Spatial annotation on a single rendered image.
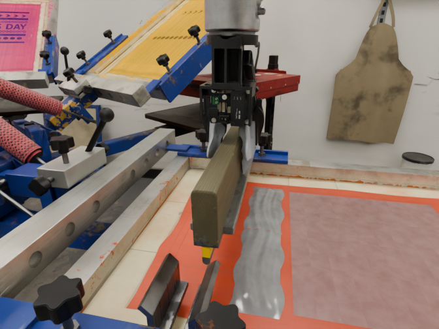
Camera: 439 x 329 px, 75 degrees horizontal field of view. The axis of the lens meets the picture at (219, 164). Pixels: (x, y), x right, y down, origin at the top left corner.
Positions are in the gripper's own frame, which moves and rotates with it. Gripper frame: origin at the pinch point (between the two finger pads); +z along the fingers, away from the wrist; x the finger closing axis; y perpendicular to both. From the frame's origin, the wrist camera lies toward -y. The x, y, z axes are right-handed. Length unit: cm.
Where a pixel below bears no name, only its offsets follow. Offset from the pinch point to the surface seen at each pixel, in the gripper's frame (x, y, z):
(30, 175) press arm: -39.4, 2.6, 5.0
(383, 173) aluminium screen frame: 33.3, -25.6, 10.2
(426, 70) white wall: 111, -200, -1
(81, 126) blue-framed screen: -178, -193, 55
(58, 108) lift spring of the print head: -58, -30, -1
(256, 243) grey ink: 5.1, 4.3, 12.8
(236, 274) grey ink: 2.8, 11.3, 13.5
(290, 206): 11.2, -10.5, 13.4
